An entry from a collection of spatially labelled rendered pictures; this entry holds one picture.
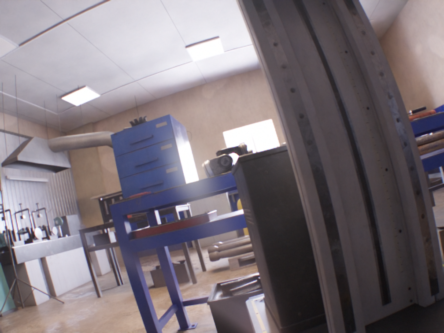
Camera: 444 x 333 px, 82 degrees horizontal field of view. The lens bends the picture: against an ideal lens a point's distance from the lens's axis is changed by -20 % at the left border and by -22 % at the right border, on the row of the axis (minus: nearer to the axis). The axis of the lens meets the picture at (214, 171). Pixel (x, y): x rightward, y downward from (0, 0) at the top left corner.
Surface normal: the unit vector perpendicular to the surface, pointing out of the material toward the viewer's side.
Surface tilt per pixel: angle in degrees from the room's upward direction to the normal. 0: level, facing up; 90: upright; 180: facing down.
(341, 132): 90
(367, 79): 90
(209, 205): 90
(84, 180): 90
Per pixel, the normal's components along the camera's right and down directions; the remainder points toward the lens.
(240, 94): -0.15, -0.07
